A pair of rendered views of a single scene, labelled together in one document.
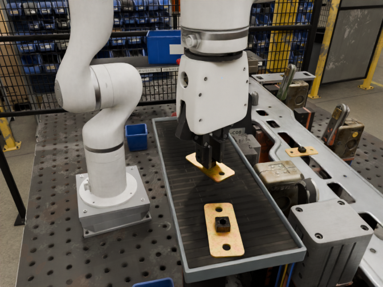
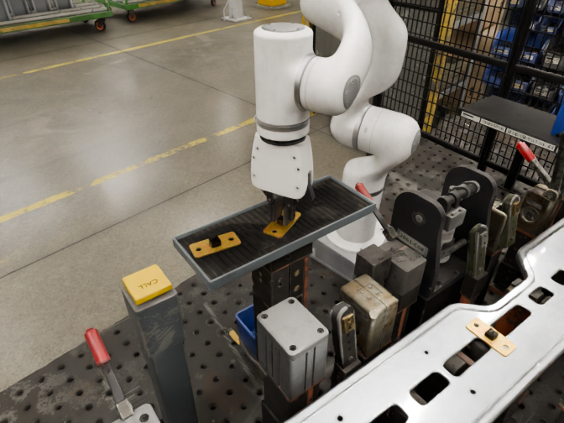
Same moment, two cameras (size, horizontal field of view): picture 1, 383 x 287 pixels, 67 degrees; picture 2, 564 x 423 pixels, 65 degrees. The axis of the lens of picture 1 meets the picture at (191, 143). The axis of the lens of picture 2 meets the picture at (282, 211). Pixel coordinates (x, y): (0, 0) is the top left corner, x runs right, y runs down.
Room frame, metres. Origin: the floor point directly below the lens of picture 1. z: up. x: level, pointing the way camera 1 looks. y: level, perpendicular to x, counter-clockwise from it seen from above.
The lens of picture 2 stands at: (0.12, -0.62, 1.66)
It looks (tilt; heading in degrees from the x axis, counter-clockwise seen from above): 36 degrees down; 66
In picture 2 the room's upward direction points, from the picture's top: straight up
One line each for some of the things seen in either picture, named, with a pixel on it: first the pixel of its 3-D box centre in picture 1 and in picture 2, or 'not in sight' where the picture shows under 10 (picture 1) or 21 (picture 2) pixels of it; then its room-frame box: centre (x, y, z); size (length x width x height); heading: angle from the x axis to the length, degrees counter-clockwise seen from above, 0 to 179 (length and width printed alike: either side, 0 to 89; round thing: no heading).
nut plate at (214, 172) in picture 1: (209, 163); (282, 221); (0.38, -0.03, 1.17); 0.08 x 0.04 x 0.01; 37
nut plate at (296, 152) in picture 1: (301, 150); (491, 334); (0.68, -0.30, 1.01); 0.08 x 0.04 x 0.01; 101
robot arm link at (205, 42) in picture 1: (212, 38); (281, 123); (0.38, -0.03, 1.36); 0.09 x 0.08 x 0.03; 127
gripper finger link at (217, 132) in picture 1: (221, 139); (295, 208); (0.40, -0.05, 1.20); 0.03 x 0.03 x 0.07; 37
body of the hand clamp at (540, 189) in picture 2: not in sight; (522, 244); (1.10, -0.04, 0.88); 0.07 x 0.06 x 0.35; 102
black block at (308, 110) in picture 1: (297, 143); not in sight; (0.98, -0.41, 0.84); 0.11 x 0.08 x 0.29; 102
